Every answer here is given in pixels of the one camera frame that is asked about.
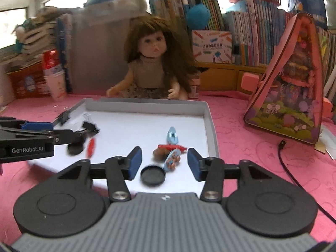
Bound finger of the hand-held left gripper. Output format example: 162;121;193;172
0;116;54;132
0;127;82;146

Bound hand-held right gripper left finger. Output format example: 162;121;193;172
56;146;143;202

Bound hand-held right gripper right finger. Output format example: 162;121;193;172
187;148;275;202

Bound black round disc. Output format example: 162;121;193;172
140;164;166;187
67;140;85;156

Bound light blue hair clip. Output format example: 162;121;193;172
166;126;180;145
163;149;182;171

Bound brown nut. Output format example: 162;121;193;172
153;148;170;161

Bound red plastic clip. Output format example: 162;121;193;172
87;137;96;158
157;144;188;153

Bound black binder clip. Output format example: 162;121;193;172
56;110;71;126
77;113;101;137

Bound white cardboard tray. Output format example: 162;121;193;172
28;98;220;189

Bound white paper cup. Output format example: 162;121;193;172
45;70;67;101

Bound orange plastic basket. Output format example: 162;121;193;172
7;63;50;99

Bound blue upright books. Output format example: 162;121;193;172
56;16;74;93

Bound small brown jar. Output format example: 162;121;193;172
189;74;201;100

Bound stack of worn books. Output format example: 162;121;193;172
0;8;58;74

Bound wooden desk organizer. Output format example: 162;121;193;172
194;62;268;93

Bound grey storage box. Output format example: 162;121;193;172
71;0;147;95

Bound long-haired baby doll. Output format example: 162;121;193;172
106;16;202;100

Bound pink foam block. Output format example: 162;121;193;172
241;73;261;93

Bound pink house-shaped toy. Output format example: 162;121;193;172
243;13;324;145

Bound white printed cardboard box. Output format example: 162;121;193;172
192;30;233;64

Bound white paper sheet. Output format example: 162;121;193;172
315;126;336;160

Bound row of colourful books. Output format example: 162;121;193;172
226;0;336;67

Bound row of thin books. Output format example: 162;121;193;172
147;0;226;32

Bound black cable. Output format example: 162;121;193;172
278;140;336;222

